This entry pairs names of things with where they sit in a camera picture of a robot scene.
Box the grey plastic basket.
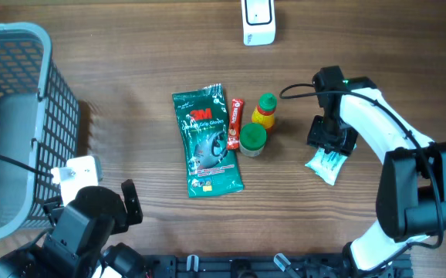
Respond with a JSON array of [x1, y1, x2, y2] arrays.
[[0, 22, 80, 239]]

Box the yellow bottle green cap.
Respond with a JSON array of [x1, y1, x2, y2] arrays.
[[251, 93, 277, 131]]

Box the white barcode scanner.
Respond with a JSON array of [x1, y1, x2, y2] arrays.
[[241, 0, 276, 46]]

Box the green 3M gloves packet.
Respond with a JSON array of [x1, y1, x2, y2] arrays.
[[172, 83, 245, 198]]

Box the light blue tissue pack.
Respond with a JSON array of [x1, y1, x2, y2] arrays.
[[305, 147, 349, 186]]

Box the red coffee stick sachet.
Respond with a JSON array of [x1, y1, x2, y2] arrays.
[[227, 99, 245, 150]]

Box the green lid jar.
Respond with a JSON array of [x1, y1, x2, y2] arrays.
[[239, 123, 267, 157]]

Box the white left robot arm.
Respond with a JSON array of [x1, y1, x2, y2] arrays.
[[0, 179, 143, 277]]

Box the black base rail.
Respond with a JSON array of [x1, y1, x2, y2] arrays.
[[141, 253, 414, 278]]

